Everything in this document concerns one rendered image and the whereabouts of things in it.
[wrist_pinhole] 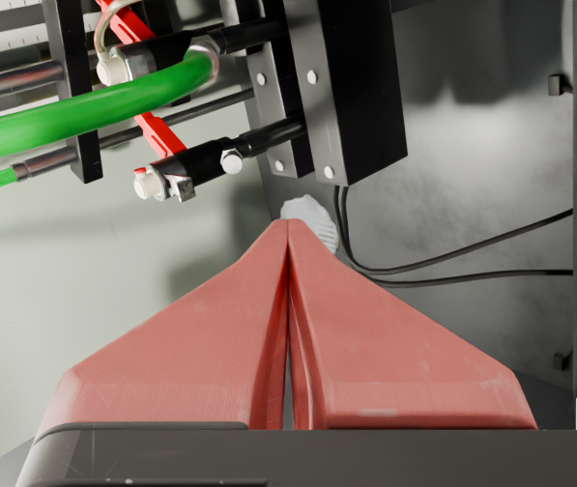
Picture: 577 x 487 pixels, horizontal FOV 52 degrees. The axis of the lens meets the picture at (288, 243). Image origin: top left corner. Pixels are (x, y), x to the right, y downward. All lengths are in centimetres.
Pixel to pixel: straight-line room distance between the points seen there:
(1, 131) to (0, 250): 47
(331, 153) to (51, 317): 40
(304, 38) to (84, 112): 27
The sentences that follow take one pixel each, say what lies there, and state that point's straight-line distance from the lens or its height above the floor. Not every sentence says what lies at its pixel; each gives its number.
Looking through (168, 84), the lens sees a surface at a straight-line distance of 26.
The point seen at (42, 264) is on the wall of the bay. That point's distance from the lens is 71.
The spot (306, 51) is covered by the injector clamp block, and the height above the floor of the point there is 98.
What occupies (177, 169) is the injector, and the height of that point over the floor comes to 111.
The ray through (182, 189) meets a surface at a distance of 39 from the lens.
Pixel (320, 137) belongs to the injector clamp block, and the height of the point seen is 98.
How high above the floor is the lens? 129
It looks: 33 degrees down
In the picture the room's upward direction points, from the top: 119 degrees counter-clockwise
